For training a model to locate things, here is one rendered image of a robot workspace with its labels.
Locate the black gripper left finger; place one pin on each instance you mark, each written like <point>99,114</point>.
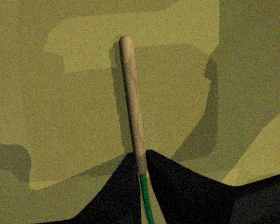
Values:
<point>118,202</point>

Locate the green string with thin wooden stick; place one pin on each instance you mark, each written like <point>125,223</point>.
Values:
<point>132,94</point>

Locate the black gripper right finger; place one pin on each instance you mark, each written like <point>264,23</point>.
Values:
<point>187,197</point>

